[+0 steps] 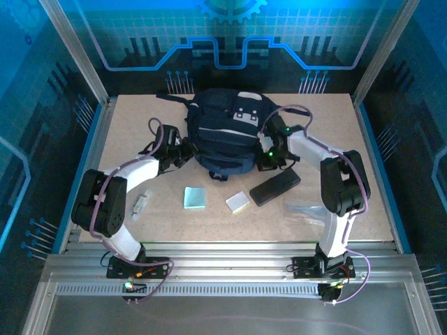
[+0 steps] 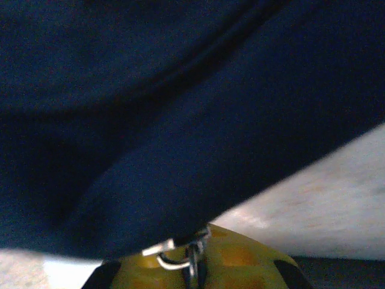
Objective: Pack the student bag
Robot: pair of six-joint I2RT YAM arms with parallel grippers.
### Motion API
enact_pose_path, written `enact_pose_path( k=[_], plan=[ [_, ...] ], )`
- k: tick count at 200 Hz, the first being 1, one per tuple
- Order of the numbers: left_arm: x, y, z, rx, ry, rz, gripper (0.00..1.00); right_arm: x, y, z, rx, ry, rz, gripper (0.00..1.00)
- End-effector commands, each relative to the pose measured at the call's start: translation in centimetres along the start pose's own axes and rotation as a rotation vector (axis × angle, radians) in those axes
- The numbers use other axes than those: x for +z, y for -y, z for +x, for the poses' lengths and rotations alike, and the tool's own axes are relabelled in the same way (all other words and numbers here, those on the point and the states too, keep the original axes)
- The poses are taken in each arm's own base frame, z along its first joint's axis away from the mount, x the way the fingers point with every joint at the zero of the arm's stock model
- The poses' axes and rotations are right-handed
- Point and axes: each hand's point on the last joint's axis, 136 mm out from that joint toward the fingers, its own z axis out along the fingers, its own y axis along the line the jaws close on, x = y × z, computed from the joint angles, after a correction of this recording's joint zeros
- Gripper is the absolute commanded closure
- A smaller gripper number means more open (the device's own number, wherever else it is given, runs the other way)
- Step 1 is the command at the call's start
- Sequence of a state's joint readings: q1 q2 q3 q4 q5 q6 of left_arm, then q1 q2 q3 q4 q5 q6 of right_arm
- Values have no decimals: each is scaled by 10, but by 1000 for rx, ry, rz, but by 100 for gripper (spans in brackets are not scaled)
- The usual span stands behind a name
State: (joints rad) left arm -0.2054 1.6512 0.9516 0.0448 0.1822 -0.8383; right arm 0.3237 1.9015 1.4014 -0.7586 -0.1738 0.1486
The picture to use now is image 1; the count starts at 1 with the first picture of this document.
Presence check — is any small clear plastic item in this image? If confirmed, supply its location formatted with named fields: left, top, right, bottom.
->
left=131, top=190, right=154, bottom=221

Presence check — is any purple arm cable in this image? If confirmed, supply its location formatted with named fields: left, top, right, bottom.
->
left=89, top=117, right=175, bottom=305
left=260, top=103, right=373, bottom=306

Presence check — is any black controller board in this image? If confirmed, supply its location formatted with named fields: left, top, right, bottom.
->
left=318, top=281, right=345, bottom=304
left=122, top=281, right=147, bottom=304

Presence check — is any grey metal panel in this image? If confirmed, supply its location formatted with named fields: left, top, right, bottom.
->
left=20, top=278, right=441, bottom=335

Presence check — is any slotted cable duct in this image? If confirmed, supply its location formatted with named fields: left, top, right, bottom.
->
left=55, top=283, right=322, bottom=297

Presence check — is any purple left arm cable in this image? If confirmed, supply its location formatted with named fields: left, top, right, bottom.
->
left=89, top=117, right=175, bottom=305

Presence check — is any aluminium frame rail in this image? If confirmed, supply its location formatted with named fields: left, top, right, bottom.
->
left=41, top=240, right=425, bottom=297

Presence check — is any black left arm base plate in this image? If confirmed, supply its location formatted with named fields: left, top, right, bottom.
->
left=106, top=256, right=170, bottom=280

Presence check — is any navy blue backpack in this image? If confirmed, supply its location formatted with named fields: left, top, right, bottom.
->
left=155, top=87, right=293, bottom=182

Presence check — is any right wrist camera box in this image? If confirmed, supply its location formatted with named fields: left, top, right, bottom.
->
left=257, top=131, right=276, bottom=149

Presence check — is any clear plastic bag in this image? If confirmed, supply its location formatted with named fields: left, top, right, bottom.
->
left=282, top=200, right=336, bottom=228

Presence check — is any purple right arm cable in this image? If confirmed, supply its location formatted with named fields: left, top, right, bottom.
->
left=260, top=103, right=373, bottom=306

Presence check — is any light blue sticky note pad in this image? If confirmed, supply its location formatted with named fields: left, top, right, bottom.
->
left=184, top=186, right=207, bottom=210

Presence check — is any aluminium frame post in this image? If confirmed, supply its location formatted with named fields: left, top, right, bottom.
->
left=352, top=0, right=420, bottom=105
left=38, top=0, right=111, bottom=105

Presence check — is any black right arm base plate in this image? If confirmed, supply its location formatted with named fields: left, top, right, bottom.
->
left=291, top=256, right=356, bottom=280

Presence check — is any black pencil case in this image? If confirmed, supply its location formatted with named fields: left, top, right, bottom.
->
left=249, top=168, right=302, bottom=207

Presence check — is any white sticky note pad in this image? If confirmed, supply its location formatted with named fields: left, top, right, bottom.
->
left=226, top=191, right=251, bottom=214

